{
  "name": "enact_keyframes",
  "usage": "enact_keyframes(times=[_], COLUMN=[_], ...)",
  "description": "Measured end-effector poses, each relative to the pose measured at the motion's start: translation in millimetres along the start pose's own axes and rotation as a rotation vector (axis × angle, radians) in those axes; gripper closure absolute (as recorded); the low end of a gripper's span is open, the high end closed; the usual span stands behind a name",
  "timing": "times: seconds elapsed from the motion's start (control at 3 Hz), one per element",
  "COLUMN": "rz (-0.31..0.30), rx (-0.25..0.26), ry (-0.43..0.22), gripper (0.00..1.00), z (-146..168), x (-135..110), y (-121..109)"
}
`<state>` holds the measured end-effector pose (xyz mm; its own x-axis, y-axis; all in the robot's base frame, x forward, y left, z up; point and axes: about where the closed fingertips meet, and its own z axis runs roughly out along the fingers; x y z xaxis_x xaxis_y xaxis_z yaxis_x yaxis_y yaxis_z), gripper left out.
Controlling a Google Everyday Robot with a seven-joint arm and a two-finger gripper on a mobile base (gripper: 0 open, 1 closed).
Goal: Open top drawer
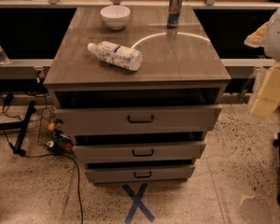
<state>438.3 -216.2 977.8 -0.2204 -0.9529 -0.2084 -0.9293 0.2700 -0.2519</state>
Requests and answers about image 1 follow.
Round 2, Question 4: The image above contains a grey top drawer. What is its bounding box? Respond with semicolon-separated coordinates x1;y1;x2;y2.
55;105;222;135

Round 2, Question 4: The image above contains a grey drawer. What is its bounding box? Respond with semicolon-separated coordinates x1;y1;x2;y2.
55;105;222;135
74;141;206;163
85;164;195;184

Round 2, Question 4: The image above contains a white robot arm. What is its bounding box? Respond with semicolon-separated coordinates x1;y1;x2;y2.
244;8;280;118

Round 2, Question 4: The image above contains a grey drawer cabinet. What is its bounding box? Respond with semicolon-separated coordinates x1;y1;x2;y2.
44;7;231;171

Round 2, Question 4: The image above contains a grey middle drawer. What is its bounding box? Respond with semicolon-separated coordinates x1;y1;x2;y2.
74;141;206;163

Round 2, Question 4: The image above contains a grey bottom drawer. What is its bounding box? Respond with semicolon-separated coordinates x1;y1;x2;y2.
85;164;195;184

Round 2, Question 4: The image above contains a blue silver drink can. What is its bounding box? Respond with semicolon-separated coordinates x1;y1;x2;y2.
167;0;182;29

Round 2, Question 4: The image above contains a clear plastic water bottle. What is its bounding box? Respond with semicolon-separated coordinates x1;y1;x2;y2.
87;41;143;71

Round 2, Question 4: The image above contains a white ceramic bowl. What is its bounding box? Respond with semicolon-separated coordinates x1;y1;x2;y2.
100;6;131;30

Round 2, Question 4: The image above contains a blue tape cross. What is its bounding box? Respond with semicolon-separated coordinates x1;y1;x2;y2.
122;183;155;224

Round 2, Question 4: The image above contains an orange ball in basket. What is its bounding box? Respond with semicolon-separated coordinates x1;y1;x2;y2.
48;123;55;132

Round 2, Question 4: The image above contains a black stand leg left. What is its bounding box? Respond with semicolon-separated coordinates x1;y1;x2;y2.
0;101;36;156

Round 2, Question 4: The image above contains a wire basket with items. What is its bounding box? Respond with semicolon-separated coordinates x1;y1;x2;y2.
37;106;74;155

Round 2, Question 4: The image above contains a black floor cable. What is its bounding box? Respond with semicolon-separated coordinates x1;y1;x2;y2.
0;91;84;224

